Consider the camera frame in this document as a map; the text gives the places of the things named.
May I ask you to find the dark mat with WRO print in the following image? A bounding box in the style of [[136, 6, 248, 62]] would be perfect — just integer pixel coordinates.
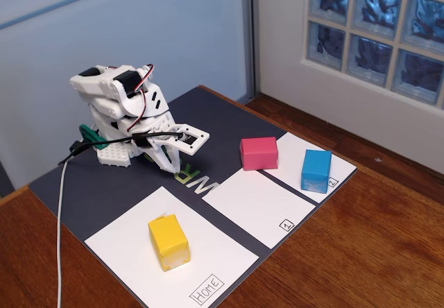
[[28, 85, 358, 308]]

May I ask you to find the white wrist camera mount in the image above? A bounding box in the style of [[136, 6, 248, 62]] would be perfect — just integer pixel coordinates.
[[152, 123, 211, 156]]

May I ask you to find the yellow paper box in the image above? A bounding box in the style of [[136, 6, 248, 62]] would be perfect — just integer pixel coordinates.
[[148, 212, 191, 273]]

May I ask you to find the green clamp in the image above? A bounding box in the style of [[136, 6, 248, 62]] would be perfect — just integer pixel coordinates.
[[78, 123, 108, 151]]

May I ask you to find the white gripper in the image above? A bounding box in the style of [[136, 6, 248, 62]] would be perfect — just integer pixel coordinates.
[[130, 110, 182, 175]]

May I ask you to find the grey metal post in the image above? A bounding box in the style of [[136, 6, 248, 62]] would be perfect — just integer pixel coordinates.
[[241, 0, 258, 103]]

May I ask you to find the white paper labelled 2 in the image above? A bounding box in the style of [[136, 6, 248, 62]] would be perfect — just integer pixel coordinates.
[[260, 131, 358, 205]]

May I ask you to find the white paper labelled 1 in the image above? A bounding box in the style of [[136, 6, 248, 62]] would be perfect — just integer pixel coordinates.
[[200, 169, 317, 250]]

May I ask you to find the red white black servo wire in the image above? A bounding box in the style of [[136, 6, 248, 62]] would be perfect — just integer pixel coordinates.
[[123, 63, 155, 129]]

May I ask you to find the white paper labelled HOME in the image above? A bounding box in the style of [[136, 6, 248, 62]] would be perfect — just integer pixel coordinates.
[[84, 185, 260, 308]]

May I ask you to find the pink paper box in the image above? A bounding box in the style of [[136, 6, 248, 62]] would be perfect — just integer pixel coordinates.
[[239, 136, 280, 171]]

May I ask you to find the black camera cable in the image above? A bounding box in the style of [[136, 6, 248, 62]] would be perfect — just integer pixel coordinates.
[[58, 130, 183, 165]]

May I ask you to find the white cable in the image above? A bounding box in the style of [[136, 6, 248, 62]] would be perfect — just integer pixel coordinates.
[[55, 155, 71, 308]]

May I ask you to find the blue paper box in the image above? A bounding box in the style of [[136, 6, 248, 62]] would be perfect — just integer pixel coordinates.
[[300, 149, 332, 195]]

